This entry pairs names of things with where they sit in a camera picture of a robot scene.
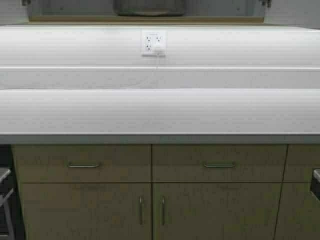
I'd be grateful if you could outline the grey pot with black handles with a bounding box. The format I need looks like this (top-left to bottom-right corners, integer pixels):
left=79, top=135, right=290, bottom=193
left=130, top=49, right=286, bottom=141
left=113, top=0, right=186, bottom=17

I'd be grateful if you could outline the lower right cabinet door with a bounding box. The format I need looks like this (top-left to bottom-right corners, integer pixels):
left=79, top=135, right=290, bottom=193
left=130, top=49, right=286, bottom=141
left=153, top=183, right=281, bottom=240

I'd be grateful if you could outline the cabinet door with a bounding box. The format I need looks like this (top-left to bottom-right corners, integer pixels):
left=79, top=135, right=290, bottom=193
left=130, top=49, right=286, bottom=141
left=20, top=183, right=152, bottom=240
left=153, top=183, right=281, bottom=240

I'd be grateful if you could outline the lower left cabinet door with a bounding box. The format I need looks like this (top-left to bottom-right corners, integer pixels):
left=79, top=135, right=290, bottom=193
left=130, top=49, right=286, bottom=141
left=20, top=183, right=152, bottom=240

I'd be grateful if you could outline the open upper cabinet shelf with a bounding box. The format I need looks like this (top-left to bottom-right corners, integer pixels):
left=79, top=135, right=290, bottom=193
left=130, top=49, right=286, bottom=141
left=21, top=0, right=273, bottom=25

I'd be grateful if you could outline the lower far right cabinet panel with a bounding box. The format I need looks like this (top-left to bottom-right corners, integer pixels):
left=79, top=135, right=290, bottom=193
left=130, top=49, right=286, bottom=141
left=274, top=144, right=320, bottom=240

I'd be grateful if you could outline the lower right wooden drawer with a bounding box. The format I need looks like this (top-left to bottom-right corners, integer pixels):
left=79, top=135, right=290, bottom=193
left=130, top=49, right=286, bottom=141
left=152, top=144, right=287, bottom=183

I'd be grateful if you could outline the wooden drawer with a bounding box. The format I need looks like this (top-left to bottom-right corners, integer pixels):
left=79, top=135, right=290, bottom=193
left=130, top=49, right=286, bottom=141
left=152, top=144, right=287, bottom=183
left=12, top=144, right=151, bottom=183

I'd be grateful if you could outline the white power adapter plug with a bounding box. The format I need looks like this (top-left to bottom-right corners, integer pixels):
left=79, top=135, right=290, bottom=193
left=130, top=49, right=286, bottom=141
left=153, top=45, right=166, bottom=56

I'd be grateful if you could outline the lower left wooden drawer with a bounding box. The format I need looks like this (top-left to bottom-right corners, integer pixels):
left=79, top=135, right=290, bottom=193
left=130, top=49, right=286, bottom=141
left=12, top=144, right=151, bottom=183

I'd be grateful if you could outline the right drawer metal handle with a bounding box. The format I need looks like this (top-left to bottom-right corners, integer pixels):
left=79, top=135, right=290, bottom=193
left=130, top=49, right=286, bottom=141
left=203, top=162, right=236, bottom=169

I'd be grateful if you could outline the drawer metal handle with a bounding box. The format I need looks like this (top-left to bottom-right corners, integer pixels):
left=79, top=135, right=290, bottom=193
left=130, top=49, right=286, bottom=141
left=203, top=162, right=236, bottom=169
left=67, top=162, right=101, bottom=169

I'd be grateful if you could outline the white wall outlet plate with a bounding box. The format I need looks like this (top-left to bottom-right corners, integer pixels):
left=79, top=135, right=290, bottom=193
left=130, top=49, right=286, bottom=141
left=141, top=30, right=167, bottom=57

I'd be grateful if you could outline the left drawer metal handle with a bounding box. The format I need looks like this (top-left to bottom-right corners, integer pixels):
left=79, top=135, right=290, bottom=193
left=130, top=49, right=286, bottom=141
left=67, top=162, right=101, bottom=169

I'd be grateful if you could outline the right base metal bracket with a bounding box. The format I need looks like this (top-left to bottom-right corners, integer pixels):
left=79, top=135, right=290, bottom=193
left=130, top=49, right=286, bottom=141
left=310, top=168, right=320, bottom=200

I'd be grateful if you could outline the base metal bracket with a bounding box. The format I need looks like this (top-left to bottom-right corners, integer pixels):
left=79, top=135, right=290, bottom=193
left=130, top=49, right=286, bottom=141
left=0, top=167, right=16, bottom=240
left=310, top=168, right=320, bottom=200

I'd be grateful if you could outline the left base metal bracket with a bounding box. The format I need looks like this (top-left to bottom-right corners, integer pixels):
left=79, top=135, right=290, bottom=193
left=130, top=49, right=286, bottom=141
left=0, top=167, right=16, bottom=240

